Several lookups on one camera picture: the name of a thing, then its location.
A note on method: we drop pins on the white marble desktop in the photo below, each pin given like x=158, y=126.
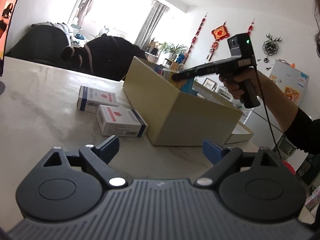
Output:
x=50, y=120

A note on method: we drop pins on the person's right forearm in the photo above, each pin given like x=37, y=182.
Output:
x=282, y=105

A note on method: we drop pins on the white strawberry medicine box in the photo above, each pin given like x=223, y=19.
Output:
x=120, y=120
x=97, y=97

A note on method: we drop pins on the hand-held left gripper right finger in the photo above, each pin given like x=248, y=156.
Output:
x=212, y=149

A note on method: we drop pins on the smartphone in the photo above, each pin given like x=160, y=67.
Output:
x=7, y=30

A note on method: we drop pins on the beige cardboard box lid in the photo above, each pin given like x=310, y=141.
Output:
x=242, y=133

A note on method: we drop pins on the beige cardboard box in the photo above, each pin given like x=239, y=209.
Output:
x=175, y=115

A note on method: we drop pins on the white office chair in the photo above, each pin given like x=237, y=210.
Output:
x=105, y=30

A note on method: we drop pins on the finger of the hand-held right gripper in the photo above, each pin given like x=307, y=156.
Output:
x=185, y=74

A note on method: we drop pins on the framed picture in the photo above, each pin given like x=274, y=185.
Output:
x=209, y=84

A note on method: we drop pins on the grey sofa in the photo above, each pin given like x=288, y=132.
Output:
x=37, y=42

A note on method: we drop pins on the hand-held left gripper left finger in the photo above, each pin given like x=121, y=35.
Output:
x=111, y=147

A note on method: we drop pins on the white printer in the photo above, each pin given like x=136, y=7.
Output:
x=223, y=93

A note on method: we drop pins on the person's right hand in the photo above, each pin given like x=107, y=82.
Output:
x=232, y=85

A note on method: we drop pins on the potted green plant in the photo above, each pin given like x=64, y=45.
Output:
x=173, y=50

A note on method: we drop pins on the colourful fridge poster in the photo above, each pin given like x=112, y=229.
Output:
x=292, y=94

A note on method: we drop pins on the storage trolley rack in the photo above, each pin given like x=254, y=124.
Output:
x=286, y=145

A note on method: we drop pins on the white small fan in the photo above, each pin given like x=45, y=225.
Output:
x=180, y=68

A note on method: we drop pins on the red Chinese knot decoration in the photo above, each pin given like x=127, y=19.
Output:
x=220, y=33

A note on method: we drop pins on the person's dark hair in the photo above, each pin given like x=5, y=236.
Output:
x=316, y=17

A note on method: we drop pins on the round black phone stand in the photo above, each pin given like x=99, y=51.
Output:
x=2, y=88

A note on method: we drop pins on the black fleece jacket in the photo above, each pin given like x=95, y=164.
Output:
x=110, y=55

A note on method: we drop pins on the white refrigerator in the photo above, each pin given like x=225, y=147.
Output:
x=292, y=75

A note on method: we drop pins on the antler wall clock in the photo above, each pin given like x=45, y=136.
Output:
x=271, y=46

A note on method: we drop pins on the grey curtain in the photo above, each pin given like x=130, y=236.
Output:
x=152, y=25

